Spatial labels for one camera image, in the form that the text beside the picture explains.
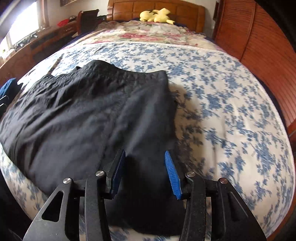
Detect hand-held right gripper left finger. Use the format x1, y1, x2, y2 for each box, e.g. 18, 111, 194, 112
23, 148, 126, 241

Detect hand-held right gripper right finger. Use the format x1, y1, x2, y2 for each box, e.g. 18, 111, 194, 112
164, 151, 267, 241

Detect black jacket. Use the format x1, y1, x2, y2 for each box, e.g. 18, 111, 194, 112
0, 60, 185, 237

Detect blue floral bed sheet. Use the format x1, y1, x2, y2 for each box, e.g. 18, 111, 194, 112
0, 40, 293, 241

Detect folded blue cloth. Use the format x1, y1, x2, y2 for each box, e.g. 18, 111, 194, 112
0, 78, 23, 100

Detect pink floral quilt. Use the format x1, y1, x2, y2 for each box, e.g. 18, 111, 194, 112
67, 20, 208, 50

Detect long wooden desk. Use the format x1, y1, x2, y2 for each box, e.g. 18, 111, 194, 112
0, 22, 81, 79

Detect dark wooden chair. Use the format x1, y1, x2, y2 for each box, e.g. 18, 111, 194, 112
76, 9, 108, 35

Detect wooden louvred wardrobe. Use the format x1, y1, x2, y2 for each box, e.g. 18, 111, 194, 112
213, 0, 296, 137

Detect yellow plush toy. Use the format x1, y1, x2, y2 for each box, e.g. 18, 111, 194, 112
139, 8, 175, 25

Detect wooden headboard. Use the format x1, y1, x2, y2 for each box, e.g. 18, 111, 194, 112
107, 0, 206, 33

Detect bright window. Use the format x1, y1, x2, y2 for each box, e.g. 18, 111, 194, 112
7, 0, 49, 47

